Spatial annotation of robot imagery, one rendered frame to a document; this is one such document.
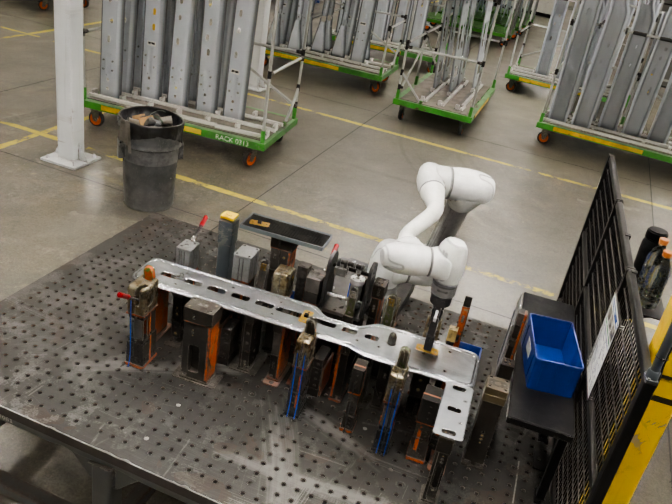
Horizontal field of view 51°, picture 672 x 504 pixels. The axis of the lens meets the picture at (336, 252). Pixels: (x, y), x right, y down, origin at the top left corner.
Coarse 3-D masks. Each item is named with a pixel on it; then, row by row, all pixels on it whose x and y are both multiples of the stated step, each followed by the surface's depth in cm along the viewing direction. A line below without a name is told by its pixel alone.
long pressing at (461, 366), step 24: (168, 264) 285; (168, 288) 270; (192, 288) 272; (240, 288) 277; (240, 312) 264; (264, 312) 265; (336, 336) 259; (360, 336) 261; (384, 336) 264; (408, 336) 266; (384, 360) 251; (432, 360) 255; (456, 360) 257
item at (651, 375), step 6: (666, 336) 161; (666, 342) 161; (660, 348) 162; (666, 348) 161; (660, 354) 162; (666, 354) 162; (654, 360) 164; (660, 360) 163; (666, 360) 163; (654, 366) 164; (660, 366) 164; (648, 372) 165; (654, 372) 164; (660, 372) 165; (648, 378) 165; (654, 378) 165; (660, 378) 166
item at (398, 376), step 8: (392, 368) 240; (408, 368) 241; (392, 376) 236; (400, 376) 236; (392, 384) 237; (400, 384) 236; (392, 392) 239; (400, 392) 238; (384, 400) 241; (392, 400) 240; (400, 400) 243; (384, 408) 244; (392, 408) 243; (384, 416) 246; (392, 416) 244; (384, 424) 247; (392, 424) 249; (376, 432) 248; (384, 432) 247; (392, 432) 255; (376, 440) 250; (384, 440) 249; (392, 440) 258; (368, 448) 252; (376, 448) 251; (384, 448) 250
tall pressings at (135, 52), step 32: (128, 0) 662; (160, 0) 655; (192, 0) 648; (224, 0) 644; (256, 0) 635; (128, 32) 674; (160, 32) 668; (192, 32) 663; (224, 32) 657; (128, 64) 687; (160, 64) 683; (192, 64) 694; (224, 64) 686; (160, 96) 697; (192, 96) 708; (224, 96) 680
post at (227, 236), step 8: (224, 224) 297; (232, 224) 295; (224, 232) 298; (232, 232) 297; (224, 240) 300; (232, 240) 300; (224, 248) 302; (232, 248) 304; (224, 256) 304; (232, 256) 307; (224, 264) 306; (232, 264) 310; (216, 272) 309; (224, 272) 308
